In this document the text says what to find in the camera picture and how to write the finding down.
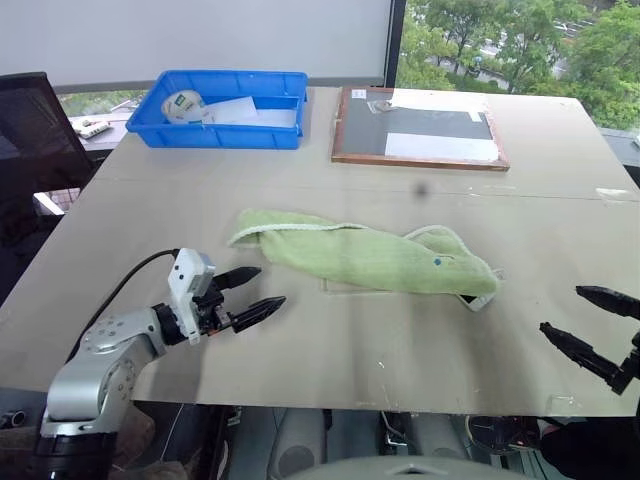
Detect wide white paper strip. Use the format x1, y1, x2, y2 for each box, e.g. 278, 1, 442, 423
384, 131, 502, 162

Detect black window frame post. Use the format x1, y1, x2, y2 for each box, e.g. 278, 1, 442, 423
383, 0, 409, 89

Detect white envelope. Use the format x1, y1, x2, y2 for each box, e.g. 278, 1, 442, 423
202, 95, 259, 124

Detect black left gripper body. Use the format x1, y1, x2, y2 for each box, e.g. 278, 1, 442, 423
192, 272, 236, 338

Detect black round wired part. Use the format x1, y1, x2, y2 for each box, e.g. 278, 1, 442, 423
467, 414, 542, 452

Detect blue plastic bin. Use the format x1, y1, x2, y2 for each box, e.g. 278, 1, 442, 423
124, 69, 310, 150

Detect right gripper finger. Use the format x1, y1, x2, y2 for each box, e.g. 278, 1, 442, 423
575, 285, 640, 321
538, 322, 624, 387

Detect wooden framed blackboard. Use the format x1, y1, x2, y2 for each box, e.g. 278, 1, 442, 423
330, 85, 511, 173

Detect white device with buttons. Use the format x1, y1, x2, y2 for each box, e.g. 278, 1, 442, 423
69, 117, 112, 140

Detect silver robot torso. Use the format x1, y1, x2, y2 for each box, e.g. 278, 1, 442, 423
284, 453, 547, 480

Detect green towel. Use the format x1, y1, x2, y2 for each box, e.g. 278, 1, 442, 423
227, 208, 501, 297

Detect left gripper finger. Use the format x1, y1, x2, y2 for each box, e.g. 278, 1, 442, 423
215, 266, 263, 291
230, 295, 288, 334

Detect grey rounded robot leg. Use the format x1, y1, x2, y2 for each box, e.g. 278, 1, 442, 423
269, 409, 327, 479
409, 413, 469, 459

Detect black mesh office chair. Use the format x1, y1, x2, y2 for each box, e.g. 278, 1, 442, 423
0, 72, 97, 246

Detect white paper sheet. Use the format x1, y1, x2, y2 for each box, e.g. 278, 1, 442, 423
248, 108, 297, 129

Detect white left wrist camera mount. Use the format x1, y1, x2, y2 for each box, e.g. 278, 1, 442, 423
167, 248, 217, 347

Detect white paper with notch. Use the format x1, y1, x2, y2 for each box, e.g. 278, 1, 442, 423
388, 88, 489, 123

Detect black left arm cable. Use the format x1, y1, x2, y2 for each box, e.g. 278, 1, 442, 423
79, 248, 179, 341

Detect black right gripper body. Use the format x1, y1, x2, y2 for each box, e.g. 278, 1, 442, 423
607, 329, 640, 396

